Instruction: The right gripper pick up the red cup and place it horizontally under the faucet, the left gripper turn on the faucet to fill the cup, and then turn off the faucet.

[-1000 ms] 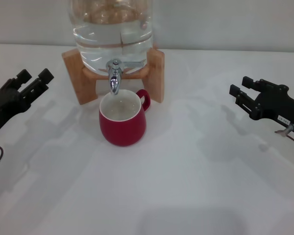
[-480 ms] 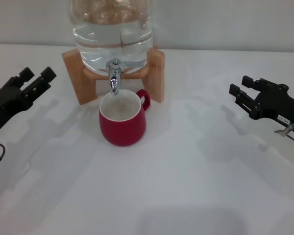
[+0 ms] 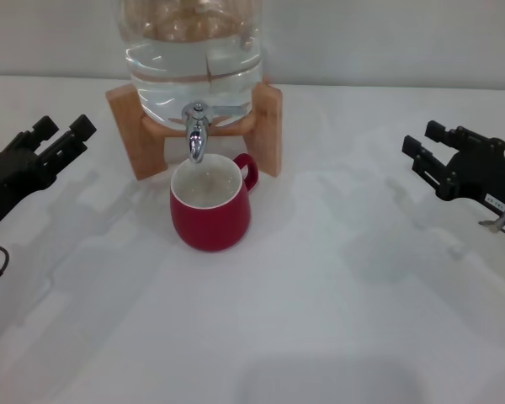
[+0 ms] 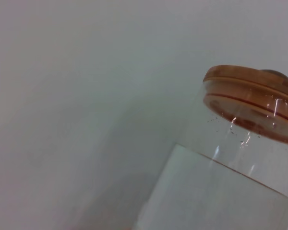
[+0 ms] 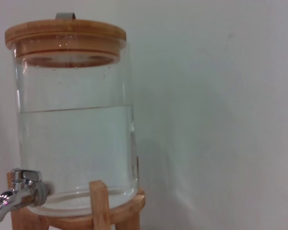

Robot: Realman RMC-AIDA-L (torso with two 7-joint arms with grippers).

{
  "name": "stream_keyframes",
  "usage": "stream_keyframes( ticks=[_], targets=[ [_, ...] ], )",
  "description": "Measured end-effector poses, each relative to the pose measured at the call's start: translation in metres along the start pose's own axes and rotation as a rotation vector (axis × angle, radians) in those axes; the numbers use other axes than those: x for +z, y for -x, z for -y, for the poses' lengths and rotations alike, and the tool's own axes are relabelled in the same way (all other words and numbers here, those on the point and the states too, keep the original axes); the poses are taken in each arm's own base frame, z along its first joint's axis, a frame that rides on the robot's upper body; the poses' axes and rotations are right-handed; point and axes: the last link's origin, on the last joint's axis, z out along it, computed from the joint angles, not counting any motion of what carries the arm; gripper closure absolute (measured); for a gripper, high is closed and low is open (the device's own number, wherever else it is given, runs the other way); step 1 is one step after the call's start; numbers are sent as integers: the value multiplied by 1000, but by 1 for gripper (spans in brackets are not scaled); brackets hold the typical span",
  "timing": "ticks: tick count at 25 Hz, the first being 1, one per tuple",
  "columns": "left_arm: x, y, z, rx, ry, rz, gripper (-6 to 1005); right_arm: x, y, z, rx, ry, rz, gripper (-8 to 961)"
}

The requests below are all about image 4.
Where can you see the glass water dispenser jar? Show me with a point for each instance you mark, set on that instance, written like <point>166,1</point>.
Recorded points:
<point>218,191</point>

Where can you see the wooden jar lid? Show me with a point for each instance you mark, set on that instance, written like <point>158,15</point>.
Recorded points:
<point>249,95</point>

